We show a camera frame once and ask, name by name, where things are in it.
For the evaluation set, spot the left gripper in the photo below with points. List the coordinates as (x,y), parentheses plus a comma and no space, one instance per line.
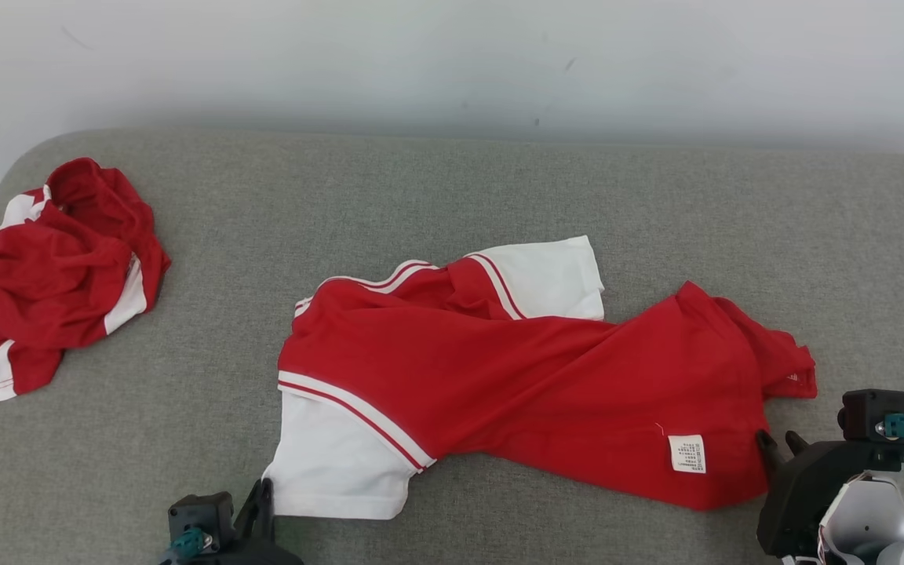
(252,554)

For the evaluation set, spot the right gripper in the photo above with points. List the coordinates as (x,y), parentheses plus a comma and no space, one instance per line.
(801,494)

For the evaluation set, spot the red and white spread shorts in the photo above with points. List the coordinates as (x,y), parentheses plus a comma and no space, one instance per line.
(499,377)

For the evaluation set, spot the red jersey with Bulls lettering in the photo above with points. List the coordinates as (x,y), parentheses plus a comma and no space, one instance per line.
(52,298)

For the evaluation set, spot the grey fabric sofa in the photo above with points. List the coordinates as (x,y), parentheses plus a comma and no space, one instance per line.
(452,204)

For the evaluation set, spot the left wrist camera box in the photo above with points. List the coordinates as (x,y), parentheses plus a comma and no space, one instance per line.
(201,514)

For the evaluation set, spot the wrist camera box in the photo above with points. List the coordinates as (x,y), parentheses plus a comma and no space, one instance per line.
(868,412)
(201,514)

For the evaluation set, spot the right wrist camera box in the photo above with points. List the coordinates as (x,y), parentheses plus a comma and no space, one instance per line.
(868,412)

